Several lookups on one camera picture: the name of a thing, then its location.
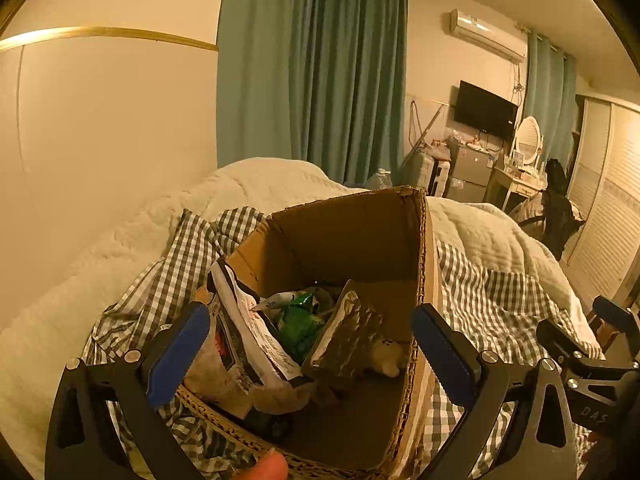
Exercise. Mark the brown cardboard box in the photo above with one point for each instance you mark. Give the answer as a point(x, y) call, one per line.
point(345, 230)

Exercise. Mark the black wall television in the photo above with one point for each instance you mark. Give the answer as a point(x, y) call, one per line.
point(485, 110)

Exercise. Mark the gold wall trim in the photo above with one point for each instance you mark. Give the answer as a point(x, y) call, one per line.
point(100, 32)

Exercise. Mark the silver foil blister pack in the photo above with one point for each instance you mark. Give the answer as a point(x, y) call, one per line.
point(345, 335)

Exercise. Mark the wide green curtain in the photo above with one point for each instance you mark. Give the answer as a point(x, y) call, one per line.
point(310, 70)

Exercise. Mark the black bag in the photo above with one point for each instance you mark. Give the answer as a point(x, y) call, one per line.
point(560, 210)

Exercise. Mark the white quilted blanket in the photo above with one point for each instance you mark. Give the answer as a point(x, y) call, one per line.
point(125, 245)

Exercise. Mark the person's left hand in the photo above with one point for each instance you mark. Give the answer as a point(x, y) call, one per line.
point(262, 467)

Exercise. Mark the grey checked duvet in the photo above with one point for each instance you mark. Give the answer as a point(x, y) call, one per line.
point(500, 300)

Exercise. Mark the white printed plastic bag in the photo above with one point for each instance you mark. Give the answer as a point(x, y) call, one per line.
point(250, 345)

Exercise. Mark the white air conditioner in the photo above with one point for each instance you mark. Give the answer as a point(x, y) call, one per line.
point(487, 35)

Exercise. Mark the white louvred wardrobe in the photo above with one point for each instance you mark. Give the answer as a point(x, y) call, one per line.
point(610, 185)

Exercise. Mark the green snack packet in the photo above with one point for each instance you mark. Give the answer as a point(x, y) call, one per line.
point(300, 327)

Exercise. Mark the white oval mirror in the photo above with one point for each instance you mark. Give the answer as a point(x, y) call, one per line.
point(527, 137)

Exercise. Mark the white dressing table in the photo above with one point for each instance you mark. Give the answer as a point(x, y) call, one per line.
point(520, 187)

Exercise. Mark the small white tube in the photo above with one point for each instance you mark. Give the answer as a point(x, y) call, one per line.
point(272, 302)

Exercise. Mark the narrow green curtain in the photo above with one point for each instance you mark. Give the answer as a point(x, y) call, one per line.
point(547, 95)

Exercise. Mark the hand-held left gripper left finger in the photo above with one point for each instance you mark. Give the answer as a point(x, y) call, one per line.
point(180, 355)

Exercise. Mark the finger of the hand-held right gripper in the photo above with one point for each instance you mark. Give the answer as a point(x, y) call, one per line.
point(562, 342)
point(617, 316)

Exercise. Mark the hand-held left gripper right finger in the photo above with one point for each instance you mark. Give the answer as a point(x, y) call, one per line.
point(445, 355)

